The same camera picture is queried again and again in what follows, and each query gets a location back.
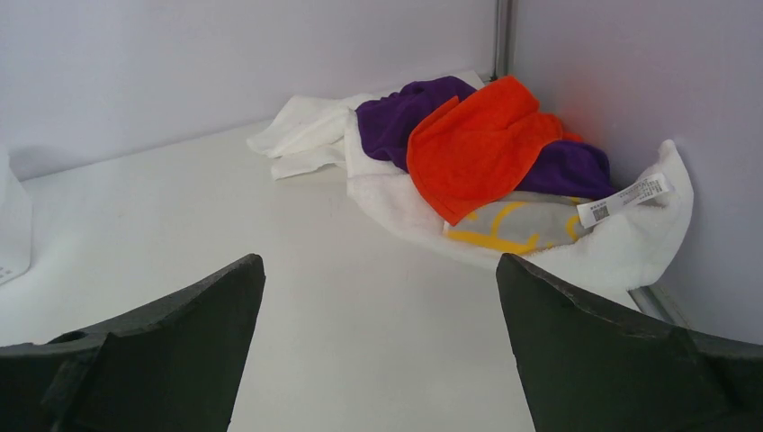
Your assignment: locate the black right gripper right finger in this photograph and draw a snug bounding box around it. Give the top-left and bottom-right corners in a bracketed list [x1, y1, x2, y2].
[496, 254, 762, 431]

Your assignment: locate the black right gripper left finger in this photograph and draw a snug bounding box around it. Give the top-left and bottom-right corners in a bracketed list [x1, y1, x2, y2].
[1, 254, 265, 431]

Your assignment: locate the orange towel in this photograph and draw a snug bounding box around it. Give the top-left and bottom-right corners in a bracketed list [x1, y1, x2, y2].
[407, 76, 576, 225]

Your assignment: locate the large white towel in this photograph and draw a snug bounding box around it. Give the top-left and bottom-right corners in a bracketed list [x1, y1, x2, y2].
[344, 112, 694, 297]

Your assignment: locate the grey yellow patterned towel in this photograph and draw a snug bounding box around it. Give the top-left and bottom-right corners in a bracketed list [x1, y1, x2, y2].
[444, 192, 591, 255]

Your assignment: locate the white plastic basket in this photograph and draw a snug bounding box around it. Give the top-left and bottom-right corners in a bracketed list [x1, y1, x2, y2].
[1, 147, 32, 284]

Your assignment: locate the small white towel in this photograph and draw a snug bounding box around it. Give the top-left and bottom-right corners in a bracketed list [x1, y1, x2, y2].
[247, 70, 485, 181]

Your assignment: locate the purple towel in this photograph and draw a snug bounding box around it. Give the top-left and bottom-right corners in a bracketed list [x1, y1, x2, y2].
[355, 76, 615, 201]

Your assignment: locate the aluminium corner post right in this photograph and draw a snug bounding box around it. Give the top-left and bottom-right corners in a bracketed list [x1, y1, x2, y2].
[490, 0, 516, 81]

